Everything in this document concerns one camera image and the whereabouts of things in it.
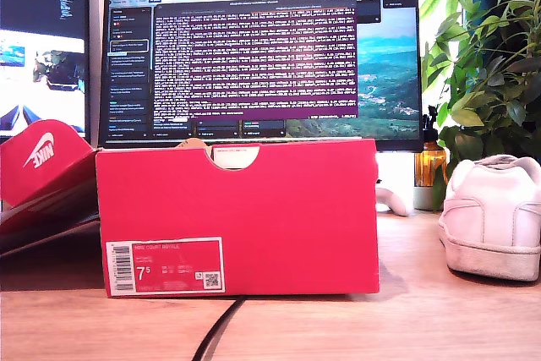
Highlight small pale plant pot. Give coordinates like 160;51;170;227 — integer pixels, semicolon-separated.
413;185;450;212

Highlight white leather sneaker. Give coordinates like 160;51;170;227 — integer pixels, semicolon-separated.
438;154;541;282

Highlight black monitor with code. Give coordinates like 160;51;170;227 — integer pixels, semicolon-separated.
0;0;92;145

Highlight green leafy houseplant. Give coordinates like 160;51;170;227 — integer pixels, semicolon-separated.
418;0;541;213

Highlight wide black computer monitor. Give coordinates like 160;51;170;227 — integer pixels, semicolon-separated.
97;0;425;154

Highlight amber pump bottle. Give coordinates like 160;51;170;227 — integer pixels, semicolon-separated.
413;105;449;188

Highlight red Nike shoebox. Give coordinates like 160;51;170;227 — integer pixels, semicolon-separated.
95;137;380;298

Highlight black cable on table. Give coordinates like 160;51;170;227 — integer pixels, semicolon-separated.
190;295;249;361

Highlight red Nike shoebox lid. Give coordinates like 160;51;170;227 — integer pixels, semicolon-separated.
0;118;102;260

